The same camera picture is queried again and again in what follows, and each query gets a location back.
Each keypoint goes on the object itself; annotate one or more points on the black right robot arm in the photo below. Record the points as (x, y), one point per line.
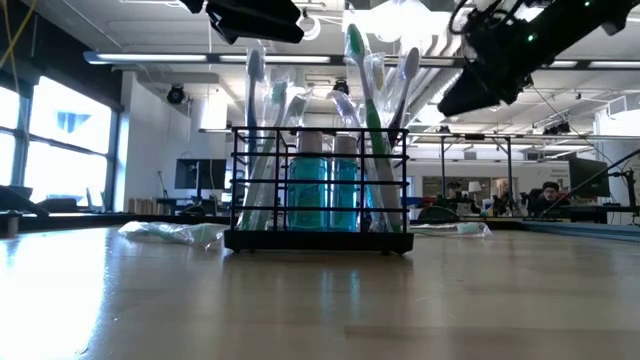
(575, 25)

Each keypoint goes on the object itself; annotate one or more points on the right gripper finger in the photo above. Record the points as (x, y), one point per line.
(480, 90)

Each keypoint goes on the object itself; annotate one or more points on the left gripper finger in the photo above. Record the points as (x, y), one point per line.
(260, 20)

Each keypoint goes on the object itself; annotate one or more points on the black aluminium table frame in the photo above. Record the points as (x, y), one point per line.
(75, 221)

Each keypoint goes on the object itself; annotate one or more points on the black metal rack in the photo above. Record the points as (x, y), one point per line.
(443, 175)

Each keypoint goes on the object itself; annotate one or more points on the black slanted stand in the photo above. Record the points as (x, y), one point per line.
(20, 200)

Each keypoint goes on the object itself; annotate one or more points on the blue mouthwash bottle white cap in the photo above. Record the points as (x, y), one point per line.
(307, 195)
(345, 195)

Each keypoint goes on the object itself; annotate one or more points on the large window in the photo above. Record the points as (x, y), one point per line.
(65, 130)

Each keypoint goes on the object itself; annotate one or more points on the black monitor on arm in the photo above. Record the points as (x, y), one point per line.
(587, 175)

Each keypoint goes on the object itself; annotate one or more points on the wooden blocks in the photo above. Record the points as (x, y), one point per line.
(142, 206)

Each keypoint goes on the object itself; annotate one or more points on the blue toothbrush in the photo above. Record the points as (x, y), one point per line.
(411, 62)

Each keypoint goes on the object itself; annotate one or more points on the person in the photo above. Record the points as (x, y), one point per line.
(550, 192)

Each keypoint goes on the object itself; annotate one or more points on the black monitor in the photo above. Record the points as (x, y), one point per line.
(200, 173)

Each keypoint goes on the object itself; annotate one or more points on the long light strip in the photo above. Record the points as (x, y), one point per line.
(150, 58)

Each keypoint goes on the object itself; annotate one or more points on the black track lights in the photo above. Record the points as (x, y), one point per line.
(557, 130)

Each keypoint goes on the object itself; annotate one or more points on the white table lamp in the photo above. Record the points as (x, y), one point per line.
(474, 186)

